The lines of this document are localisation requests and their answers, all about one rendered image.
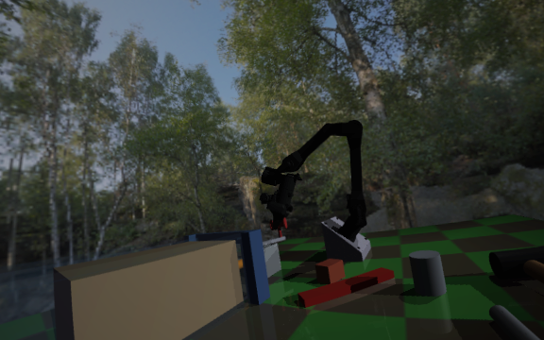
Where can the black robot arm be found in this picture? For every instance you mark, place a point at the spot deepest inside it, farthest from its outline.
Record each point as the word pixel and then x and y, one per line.
pixel 356 202

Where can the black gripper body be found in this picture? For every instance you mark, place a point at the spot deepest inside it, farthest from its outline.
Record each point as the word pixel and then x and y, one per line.
pixel 283 200

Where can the black mallet with brown wooden handle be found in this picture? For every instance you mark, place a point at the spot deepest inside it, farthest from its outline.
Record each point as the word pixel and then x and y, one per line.
pixel 518 263

